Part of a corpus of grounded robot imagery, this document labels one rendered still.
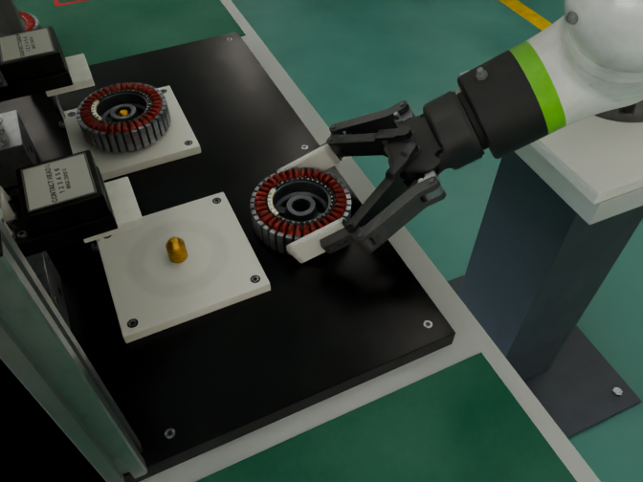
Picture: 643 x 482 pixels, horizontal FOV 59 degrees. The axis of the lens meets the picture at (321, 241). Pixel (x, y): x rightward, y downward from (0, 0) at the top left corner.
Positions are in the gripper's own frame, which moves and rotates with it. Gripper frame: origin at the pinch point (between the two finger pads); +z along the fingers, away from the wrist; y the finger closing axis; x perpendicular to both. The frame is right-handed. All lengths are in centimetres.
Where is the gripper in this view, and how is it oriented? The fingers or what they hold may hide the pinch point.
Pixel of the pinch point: (301, 208)
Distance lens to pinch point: 63.4
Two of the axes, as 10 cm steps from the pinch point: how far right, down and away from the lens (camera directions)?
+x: -4.9, -5.2, -7.0
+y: -1.3, -7.5, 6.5
